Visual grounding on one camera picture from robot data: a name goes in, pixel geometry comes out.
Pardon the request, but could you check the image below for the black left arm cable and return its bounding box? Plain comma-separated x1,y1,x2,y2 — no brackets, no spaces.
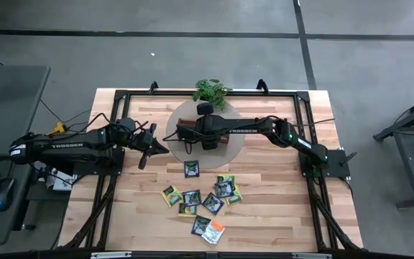
65,112,150,145

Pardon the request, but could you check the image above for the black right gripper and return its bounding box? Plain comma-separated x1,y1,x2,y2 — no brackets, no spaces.
195,102,228,151

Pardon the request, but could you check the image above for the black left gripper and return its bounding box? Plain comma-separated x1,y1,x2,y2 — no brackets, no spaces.
133,123,170,170

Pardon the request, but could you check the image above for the wooden tea organizer box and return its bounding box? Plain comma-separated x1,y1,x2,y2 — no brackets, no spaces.
176,117,230,145

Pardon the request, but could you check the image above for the Tazo tea packet white orange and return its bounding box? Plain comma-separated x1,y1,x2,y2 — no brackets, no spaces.
201,219,226,245

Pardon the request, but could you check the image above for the white cardboard box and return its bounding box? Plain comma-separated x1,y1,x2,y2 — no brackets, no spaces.
45,168,78,191

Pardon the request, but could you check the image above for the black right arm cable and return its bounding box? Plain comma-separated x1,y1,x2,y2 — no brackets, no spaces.
293,117,336,127

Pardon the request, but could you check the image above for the black floor cable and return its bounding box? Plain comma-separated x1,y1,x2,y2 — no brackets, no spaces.
40,99,93,125

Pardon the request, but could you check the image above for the black clamp lever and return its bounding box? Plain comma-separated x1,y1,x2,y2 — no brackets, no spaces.
339,150,358,168

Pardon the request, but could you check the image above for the grey side desk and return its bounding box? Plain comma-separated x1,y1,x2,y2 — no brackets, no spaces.
0,64,52,247

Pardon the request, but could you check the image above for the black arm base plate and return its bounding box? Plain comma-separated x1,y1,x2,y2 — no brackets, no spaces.
299,149,351,180
73,147,126,177

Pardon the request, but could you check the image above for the black aluminium table frame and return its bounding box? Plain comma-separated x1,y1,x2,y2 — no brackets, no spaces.
57,79,365,253

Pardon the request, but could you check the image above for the silver metal bracket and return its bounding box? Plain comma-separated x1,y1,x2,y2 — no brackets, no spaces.
292,253,333,259
91,251,132,259

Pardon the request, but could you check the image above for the potted plant white pot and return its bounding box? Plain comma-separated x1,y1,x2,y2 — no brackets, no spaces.
191,78,234,112

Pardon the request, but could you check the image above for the blackcurrant tea packet dark blue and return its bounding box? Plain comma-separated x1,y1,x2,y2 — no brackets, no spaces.
201,191,226,217
213,180,236,199
190,214,213,237
181,188,203,208
183,160,201,179

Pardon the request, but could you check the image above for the yellow power plug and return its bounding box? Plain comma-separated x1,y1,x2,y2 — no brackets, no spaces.
47,121,68,137

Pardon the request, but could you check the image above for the lemon lime tea packet green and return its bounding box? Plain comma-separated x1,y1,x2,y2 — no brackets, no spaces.
178,203,198,218
216,173,236,185
225,186,244,206
160,184,184,208

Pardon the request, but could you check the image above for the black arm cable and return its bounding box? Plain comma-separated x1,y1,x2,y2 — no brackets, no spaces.
65,112,150,145
293,117,336,127

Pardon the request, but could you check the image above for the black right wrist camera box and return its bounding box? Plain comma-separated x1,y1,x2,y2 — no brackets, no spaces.
176,124,198,143

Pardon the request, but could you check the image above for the round grey placemat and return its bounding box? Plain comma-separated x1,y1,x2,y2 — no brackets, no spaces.
165,99,247,170

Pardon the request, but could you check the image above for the black computer mouse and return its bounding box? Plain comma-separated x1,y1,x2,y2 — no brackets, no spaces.
0,177,16,212

